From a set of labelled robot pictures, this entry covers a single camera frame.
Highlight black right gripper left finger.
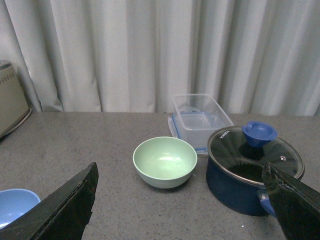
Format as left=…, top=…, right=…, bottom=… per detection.
left=0, top=162, right=99, bottom=240

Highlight clear plastic food container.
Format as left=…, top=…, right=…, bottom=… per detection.
left=172, top=93, right=234, bottom=148

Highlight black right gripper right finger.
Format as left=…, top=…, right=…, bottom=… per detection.
left=261, top=162, right=320, bottom=240

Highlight beige appliance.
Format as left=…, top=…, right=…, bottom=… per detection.
left=0, top=60, right=32, bottom=137

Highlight blue bowl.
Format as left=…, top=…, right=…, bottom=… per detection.
left=0, top=188, right=41, bottom=229

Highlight green bowl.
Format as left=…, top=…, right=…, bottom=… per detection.
left=132, top=136, right=198, bottom=189

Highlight white curtain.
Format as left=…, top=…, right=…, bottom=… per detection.
left=0, top=0, right=320, bottom=116

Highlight dark blue saucepan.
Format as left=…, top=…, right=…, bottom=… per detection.
left=206, top=153, right=276, bottom=217

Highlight blue rimmed container lid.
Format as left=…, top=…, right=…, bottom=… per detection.
left=168, top=112, right=223, bottom=155

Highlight glass pot lid blue knob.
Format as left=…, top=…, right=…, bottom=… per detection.
left=207, top=126, right=305, bottom=186

